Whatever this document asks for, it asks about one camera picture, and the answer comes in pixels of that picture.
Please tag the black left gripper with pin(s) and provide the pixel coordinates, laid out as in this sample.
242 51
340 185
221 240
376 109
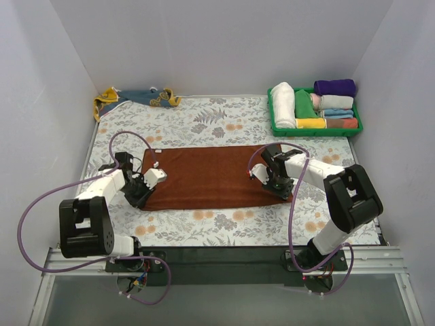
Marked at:
141 197

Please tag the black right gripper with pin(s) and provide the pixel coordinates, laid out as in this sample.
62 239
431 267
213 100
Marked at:
280 189

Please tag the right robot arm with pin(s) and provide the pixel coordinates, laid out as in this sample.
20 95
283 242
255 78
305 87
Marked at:
351 198

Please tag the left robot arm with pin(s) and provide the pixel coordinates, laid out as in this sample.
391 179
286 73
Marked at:
85 224

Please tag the floral patterned table mat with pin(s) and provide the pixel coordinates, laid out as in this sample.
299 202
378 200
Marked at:
202 122

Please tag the green plastic tray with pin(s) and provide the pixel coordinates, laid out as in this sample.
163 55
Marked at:
312 132

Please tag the yellow rolled towel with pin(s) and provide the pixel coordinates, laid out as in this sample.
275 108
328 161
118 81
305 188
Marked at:
311 123

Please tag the green rolled towel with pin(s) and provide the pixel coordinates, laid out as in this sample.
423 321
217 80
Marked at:
304 108

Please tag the light blue rolled towel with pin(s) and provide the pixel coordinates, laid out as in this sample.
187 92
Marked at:
337 113

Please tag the white rolled towel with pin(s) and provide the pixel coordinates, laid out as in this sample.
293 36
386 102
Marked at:
283 101

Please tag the red brown rolled towel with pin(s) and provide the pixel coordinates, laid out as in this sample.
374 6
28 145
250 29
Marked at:
347 123

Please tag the pink rolled towel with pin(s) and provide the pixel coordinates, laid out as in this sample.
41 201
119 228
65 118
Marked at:
316 101

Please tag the grey rolled towel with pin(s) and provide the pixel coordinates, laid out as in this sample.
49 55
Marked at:
336 102

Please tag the blue yellow crumpled cloth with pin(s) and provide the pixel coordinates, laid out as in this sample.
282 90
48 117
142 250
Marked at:
113 98

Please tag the purple rolled towel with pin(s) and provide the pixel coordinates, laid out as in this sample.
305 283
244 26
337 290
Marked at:
339 87

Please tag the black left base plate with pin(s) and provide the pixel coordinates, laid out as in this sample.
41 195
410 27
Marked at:
148 261

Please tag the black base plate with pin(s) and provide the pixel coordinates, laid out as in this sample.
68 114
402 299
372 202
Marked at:
148 261
336 259

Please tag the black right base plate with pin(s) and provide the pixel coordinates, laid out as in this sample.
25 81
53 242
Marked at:
336 259

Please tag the aluminium frame rail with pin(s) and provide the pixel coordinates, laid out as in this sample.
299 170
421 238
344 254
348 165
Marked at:
230 286

